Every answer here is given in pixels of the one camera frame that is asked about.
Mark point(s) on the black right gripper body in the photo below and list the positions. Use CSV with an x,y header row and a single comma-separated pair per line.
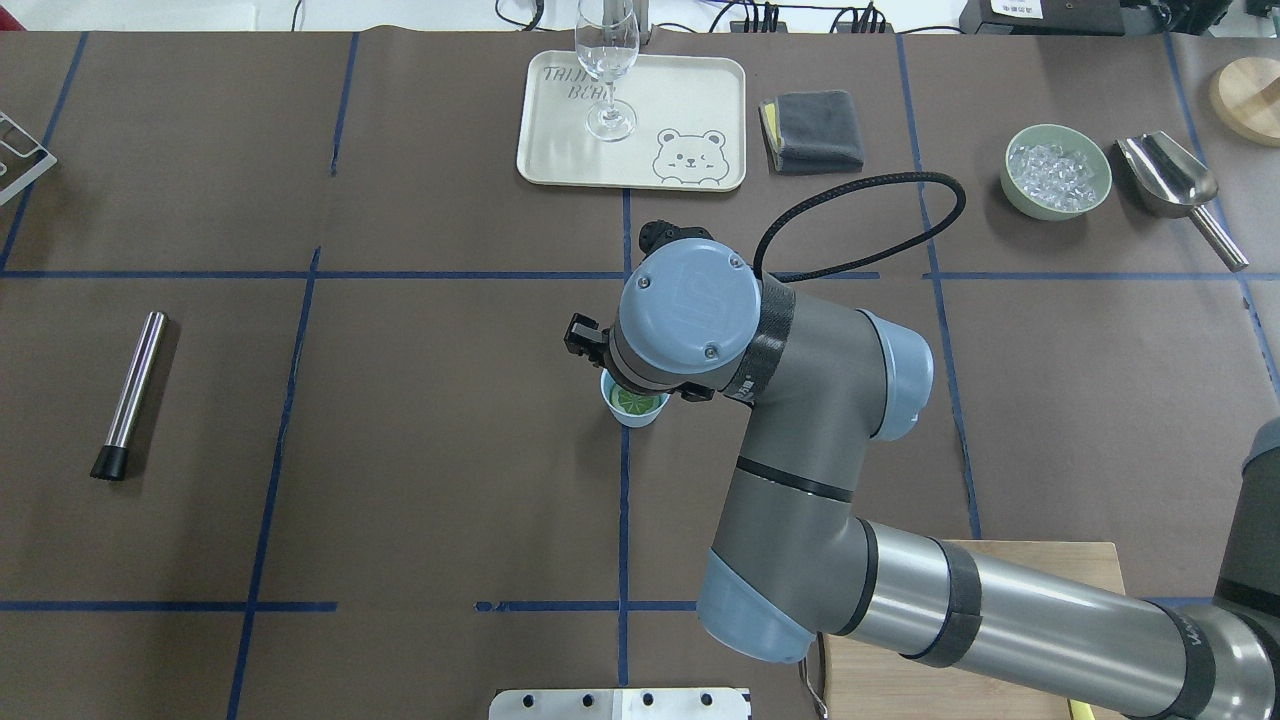
x,y
585,337

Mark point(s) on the green lime slice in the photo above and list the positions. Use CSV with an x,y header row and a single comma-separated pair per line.
x,y
629,403

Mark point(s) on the steel muddler black tip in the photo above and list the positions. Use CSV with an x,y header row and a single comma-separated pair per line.
x,y
111,462

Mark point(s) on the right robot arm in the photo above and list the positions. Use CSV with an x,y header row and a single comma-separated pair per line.
x,y
791,560

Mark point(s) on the light blue plastic cup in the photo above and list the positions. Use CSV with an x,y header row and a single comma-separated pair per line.
x,y
606,383

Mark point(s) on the wooden cup tree stand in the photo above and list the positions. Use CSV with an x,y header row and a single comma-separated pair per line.
x,y
1245,96

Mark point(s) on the cream bear serving tray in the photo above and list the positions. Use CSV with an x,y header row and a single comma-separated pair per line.
x,y
691,132

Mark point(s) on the clear wine glass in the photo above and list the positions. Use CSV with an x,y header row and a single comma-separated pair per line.
x,y
607,41

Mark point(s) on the folded grey cloth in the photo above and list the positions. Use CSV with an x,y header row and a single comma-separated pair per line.
x,y
812,133

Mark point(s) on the bamboo cutting board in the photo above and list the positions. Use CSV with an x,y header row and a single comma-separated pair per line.
x,y
850,680

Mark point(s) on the green bowl of ice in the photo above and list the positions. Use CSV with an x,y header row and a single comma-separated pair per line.
x,y
1054,173

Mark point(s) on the steel ice scoop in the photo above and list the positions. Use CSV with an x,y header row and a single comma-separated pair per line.
x,y
1174,183

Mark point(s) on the yellow plastic knife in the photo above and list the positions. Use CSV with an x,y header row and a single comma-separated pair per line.
x,y
1079,710

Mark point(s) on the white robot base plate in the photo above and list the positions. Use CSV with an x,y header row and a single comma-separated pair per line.
x,y
623,703

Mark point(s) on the white wire cup rack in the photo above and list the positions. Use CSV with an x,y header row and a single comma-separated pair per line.
x,y
23,159

